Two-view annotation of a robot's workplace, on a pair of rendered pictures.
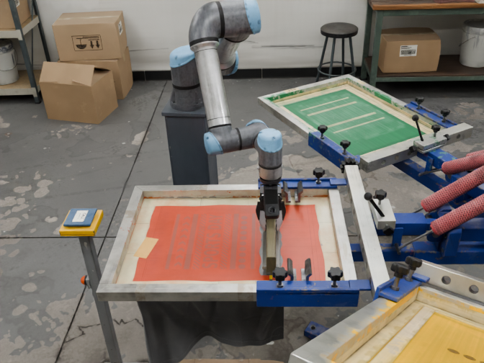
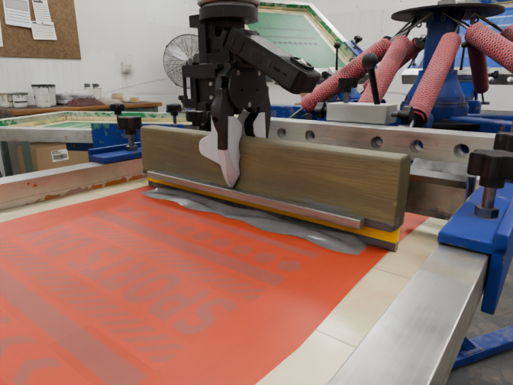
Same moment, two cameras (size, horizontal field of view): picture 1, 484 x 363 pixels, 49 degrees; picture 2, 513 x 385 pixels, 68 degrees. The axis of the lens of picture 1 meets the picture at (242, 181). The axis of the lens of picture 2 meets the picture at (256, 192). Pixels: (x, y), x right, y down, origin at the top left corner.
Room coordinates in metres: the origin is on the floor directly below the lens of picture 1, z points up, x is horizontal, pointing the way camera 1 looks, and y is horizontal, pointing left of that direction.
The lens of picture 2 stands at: (1.14, 0.30, 1.12)
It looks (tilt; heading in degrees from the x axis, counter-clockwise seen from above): 16 degrees down; 305
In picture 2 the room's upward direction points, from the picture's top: straight up
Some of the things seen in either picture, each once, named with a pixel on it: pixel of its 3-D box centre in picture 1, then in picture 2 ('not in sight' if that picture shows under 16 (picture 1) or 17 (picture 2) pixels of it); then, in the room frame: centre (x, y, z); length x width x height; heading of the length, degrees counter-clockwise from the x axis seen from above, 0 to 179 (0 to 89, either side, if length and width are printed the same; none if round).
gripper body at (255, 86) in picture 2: (270, 189); (225, 63); (1.47, -0.09, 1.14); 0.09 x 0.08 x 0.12; 177
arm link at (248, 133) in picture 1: (254, 136); not in sight; (1.55, -0.05, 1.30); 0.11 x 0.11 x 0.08; 15
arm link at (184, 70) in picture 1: (186, 65); not in sight; (2.05, 0.20, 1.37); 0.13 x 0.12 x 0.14; 105
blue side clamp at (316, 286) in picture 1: (306, 292); (493, 218); (1.16, -0.18, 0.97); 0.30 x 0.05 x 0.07; 87
